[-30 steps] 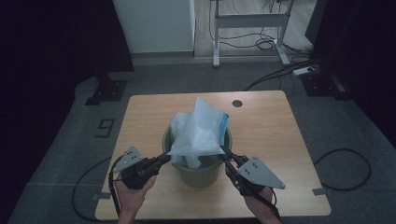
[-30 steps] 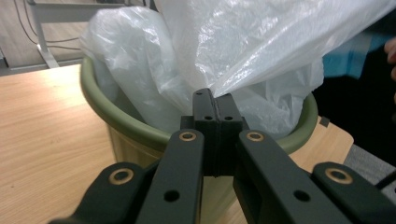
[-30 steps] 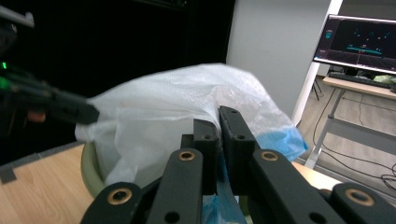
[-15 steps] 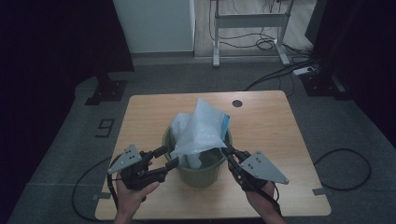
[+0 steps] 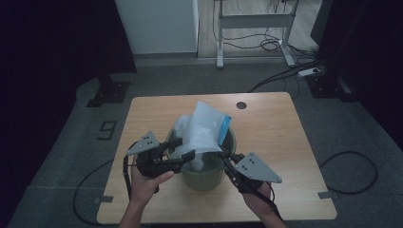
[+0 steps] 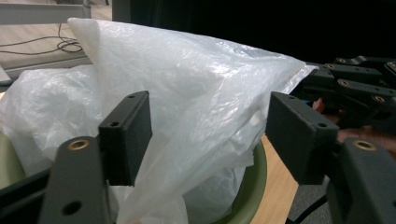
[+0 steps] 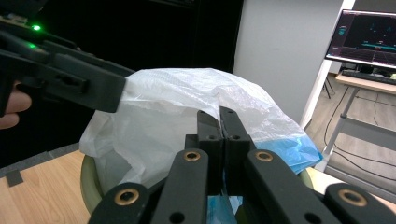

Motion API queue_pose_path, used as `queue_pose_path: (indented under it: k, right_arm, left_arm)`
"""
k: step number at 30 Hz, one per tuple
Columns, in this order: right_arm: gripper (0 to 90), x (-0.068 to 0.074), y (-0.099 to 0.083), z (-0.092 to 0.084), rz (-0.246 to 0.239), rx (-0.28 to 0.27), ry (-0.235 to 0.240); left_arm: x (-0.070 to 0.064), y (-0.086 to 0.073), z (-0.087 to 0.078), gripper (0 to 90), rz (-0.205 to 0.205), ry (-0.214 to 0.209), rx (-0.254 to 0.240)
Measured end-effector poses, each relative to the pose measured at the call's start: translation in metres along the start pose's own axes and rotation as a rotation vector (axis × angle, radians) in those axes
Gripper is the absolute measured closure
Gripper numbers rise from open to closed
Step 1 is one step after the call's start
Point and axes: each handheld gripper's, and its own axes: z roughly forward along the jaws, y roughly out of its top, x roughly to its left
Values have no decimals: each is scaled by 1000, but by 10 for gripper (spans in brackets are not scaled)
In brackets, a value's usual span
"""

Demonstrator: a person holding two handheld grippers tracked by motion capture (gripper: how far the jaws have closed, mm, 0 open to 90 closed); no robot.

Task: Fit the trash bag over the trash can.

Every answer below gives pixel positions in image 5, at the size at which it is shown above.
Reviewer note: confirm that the white power strip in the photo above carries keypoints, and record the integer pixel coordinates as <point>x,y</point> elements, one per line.
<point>309,72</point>

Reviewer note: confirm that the white desk frame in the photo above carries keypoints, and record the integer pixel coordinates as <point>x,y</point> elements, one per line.
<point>253,21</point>

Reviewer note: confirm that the black stand base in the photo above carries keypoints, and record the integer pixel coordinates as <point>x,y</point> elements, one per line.
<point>326,85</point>
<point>111,91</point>

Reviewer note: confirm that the green plastic bin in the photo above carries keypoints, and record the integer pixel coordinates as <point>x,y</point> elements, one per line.
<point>202,180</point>

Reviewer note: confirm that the dark round table grommet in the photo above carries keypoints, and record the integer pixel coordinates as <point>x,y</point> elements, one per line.
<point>241,105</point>

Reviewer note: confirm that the white cabinet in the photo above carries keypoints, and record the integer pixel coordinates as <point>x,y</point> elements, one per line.
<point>158,25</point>

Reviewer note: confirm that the black curtain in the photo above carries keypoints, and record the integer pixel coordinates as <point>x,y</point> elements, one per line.
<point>374,47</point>
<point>47,47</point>

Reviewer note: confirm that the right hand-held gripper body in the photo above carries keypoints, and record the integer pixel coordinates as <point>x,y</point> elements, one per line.
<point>253,171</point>

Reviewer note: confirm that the translucent white plastic bag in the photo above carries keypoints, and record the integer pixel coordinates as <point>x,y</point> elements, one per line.
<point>202,126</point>

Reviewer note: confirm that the person's right hand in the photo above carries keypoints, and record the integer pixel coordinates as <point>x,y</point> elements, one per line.
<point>261,202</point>

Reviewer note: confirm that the person's left hand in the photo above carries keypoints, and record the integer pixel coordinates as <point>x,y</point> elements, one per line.
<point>145,186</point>

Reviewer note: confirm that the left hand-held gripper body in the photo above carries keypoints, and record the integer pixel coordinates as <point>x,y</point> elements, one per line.
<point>149,164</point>

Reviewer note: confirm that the grey tape piece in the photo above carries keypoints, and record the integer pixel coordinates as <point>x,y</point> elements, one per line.
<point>104,199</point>
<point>325,194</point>

